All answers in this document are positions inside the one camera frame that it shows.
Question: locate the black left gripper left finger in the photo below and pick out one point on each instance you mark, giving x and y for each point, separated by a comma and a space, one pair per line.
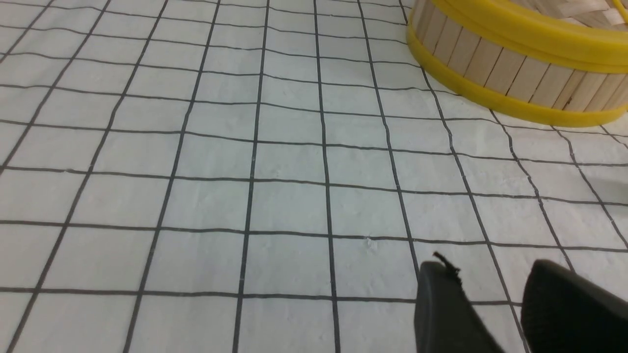
445, 321

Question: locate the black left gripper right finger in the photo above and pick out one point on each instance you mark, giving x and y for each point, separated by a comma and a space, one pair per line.
563, 312

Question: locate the yellow bamboo steamer basket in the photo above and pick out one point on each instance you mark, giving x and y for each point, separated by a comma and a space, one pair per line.
552, 62

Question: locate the white grid tablecloth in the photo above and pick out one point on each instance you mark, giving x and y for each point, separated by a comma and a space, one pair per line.
267, 176

